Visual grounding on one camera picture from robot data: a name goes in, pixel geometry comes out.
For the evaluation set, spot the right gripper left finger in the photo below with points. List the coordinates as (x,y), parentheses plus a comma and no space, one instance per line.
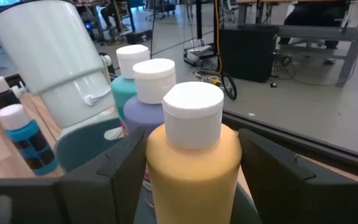
(113,186)

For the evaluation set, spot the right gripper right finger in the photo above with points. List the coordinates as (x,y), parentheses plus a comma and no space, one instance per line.
(284,193)

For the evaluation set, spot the purple paint bottle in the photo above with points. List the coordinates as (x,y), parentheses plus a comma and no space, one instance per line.
(145,115)

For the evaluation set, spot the yellow paint bottle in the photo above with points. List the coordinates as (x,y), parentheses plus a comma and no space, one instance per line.
(194,180)

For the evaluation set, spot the large teal paint bottle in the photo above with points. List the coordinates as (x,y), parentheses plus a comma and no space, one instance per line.
(124,93)

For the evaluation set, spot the blue paint bottle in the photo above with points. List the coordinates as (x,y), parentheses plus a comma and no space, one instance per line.
(26,130)

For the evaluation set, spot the teal plastic bin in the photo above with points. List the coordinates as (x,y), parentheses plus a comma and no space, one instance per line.
(82,149)

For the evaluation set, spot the black computer box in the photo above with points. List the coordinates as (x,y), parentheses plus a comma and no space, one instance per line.
(249,53)

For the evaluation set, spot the white spot lamp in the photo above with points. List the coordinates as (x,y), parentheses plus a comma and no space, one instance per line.
(51,56)

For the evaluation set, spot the grey desk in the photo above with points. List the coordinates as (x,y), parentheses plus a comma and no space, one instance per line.
(322,32)

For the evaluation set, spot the person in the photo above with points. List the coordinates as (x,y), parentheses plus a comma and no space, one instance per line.
(315,14)

